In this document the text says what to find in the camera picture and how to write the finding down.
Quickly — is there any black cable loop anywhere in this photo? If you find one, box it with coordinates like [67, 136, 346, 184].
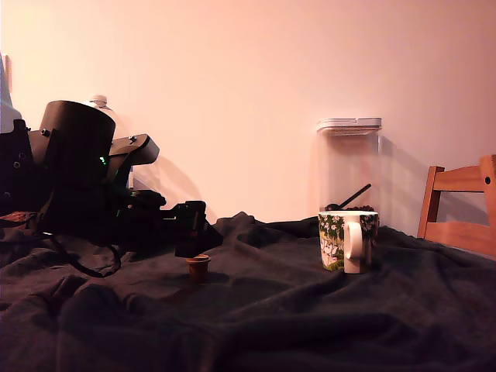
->
[47, 233, 122, 279]

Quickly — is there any grey camera box on bracket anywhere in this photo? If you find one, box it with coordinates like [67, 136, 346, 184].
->
[108, 133, 161, 168]

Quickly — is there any clear jar with white lid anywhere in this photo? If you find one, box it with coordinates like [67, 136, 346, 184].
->
[315, 117, 384, 230]

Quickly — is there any white floral printed mug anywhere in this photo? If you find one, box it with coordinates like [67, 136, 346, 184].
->
[318, 210, 381, 275]

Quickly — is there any brown coffee capsule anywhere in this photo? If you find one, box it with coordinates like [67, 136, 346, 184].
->
[186, 254, 212, 284]

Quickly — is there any dark cloth table cover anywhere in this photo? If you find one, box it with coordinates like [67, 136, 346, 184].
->
[0, 211, 496, 372]

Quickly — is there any wooden ladder-back chair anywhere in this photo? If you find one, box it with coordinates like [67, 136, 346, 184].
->
[416, 165, 496, 260]

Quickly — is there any large clear water bottle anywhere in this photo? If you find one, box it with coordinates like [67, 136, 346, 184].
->
[82, 94, 135, 187]

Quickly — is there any black plastic scoop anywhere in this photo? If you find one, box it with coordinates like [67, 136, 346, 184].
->
[324, 183, 372, 212]

